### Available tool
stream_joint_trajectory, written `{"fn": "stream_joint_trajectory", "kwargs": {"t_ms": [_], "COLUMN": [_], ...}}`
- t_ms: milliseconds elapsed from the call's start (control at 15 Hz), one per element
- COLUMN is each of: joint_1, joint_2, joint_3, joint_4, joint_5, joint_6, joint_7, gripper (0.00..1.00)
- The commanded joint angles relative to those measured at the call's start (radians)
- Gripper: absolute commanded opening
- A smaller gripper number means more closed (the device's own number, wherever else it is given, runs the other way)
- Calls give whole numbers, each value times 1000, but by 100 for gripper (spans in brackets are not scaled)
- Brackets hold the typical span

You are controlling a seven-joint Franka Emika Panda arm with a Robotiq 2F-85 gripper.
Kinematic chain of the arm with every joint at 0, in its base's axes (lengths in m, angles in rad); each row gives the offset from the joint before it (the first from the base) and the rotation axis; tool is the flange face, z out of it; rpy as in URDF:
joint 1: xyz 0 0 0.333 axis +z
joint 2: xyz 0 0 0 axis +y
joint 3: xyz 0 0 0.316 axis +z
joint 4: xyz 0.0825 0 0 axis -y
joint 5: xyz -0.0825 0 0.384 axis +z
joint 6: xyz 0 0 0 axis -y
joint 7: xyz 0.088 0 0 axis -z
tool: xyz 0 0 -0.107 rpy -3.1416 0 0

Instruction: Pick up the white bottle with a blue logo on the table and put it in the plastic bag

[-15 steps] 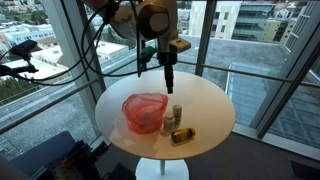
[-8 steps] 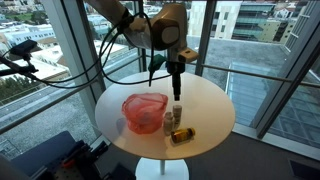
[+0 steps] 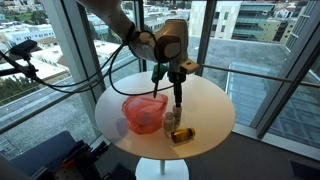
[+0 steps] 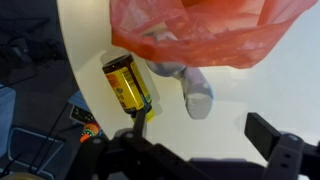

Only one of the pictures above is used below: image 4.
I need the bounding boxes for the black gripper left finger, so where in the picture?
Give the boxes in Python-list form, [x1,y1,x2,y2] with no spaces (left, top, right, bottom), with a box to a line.
[74,106,214,180]

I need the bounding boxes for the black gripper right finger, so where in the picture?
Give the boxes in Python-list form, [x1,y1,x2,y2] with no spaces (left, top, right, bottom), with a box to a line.
[244,112,320,180]

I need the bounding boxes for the orange plastic bag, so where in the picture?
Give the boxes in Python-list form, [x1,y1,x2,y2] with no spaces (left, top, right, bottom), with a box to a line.
[109,0,319,70]

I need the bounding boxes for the black fabric bag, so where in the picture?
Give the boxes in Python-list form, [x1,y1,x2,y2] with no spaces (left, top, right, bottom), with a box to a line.
[0,36,68,69]

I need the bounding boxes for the orange striped knob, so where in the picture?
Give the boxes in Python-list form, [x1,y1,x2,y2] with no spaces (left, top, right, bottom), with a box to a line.
[79,121,102,144]

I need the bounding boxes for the yellow black can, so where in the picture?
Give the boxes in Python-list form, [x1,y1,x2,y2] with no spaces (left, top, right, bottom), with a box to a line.
[101,54,156,123]

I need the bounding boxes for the light blue box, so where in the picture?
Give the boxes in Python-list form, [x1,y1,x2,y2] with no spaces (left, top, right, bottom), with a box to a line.
[68,89,91,113]

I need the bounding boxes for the dark blue floor mat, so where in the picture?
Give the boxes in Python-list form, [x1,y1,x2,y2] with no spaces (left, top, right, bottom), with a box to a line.
[8,126,66,174]

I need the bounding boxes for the gold round object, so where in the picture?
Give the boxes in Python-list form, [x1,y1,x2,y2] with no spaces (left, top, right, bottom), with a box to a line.
[0,171,44,180]

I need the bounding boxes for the black cable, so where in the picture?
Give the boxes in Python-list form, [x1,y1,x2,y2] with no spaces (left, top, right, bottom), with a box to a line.
[28,103,73,174]

